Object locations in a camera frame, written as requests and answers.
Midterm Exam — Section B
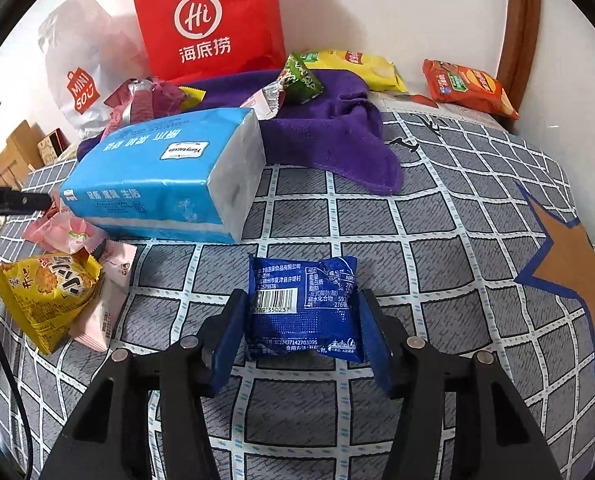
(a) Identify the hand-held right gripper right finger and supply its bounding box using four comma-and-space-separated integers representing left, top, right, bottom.
358, 289, 563, 480

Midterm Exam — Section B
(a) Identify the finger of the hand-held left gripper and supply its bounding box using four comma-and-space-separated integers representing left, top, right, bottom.
0, 189, 53, 214

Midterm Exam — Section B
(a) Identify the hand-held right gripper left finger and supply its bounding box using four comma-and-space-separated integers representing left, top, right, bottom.
40, 287, 251, 480

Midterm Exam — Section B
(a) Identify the pale pink peach snack packet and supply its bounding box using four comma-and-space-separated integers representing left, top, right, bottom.
22, 207, 106, 256

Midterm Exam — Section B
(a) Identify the blue snack packet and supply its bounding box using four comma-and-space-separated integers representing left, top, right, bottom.
245, 254, 367, 363

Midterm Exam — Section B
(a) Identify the white pink snack packet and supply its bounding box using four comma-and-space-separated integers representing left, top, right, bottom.
69, 242, 138, 352

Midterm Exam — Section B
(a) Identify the wooden headboard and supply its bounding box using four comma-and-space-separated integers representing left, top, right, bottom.
0, 120, 46, 188

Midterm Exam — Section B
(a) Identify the patterned book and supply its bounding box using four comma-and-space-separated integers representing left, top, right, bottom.
38, 130, 72, 163

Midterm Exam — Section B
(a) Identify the white plastic bag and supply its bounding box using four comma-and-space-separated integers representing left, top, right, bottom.
38, 0, 151, 141

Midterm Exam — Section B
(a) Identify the blue tissue pack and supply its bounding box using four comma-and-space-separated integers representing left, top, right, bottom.
59, 106, 267, 245

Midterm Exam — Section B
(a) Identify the grey checked blanket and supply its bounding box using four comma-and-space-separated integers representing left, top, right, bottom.
0, 110, 595, 480

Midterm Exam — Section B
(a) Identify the large pink snack packet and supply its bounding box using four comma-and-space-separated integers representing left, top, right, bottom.
102, 79, 153, 133

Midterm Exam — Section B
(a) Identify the hot pink snack packet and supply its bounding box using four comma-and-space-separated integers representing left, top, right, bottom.
145, 80, 188, 116

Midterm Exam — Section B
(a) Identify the small yellow snack packet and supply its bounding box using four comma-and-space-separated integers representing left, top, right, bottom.
178, 87, 206, 111

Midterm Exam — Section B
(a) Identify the purple towel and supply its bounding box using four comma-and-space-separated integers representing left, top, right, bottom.
178, 67, 404, 196

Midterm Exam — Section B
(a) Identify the red paper bag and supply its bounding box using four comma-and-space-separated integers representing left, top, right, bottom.
130, 0, 287, 86

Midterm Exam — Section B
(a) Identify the white red snack packet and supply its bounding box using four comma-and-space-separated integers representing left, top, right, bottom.
242, 82, 291, 121

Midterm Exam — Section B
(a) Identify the green snack packet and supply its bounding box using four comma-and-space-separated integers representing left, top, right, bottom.
278, 54, 325, 105

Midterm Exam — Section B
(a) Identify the orange chips bag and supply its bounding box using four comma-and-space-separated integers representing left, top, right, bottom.
422, 59, 521, 121

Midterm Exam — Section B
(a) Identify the yellow chips bag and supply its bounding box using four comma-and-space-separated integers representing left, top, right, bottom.
297, 49, 409, 93

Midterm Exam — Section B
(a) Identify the black cable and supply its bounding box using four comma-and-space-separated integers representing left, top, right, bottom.
0, 305, 34, 463

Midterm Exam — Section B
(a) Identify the brown wooden door frame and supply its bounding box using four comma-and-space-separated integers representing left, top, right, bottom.
495, 0, 543, 133

